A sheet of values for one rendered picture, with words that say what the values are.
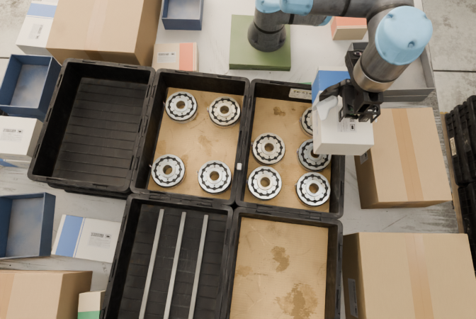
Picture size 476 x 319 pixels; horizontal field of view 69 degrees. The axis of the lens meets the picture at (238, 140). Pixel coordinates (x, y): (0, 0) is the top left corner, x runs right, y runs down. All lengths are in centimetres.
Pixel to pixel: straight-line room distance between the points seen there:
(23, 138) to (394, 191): 115
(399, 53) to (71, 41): 105
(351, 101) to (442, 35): 194
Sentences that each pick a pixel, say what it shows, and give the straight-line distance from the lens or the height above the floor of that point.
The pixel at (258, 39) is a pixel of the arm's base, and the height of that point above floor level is 78.
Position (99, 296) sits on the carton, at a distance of 116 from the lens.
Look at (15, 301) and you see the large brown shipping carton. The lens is 117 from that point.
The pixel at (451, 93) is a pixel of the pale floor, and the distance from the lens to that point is 247.
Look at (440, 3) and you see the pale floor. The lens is 281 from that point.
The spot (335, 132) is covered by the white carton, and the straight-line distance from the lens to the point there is 84.
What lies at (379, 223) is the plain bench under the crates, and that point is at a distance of 129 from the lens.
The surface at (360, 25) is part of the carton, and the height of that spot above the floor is 78.
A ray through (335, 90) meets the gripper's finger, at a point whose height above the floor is 122.
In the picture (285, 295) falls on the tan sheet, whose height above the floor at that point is 83.
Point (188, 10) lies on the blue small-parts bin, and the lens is 155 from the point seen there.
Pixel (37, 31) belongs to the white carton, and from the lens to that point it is 157.
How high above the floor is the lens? 190
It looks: 72 degrees down
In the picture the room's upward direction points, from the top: 1 degrees counter-clockwise
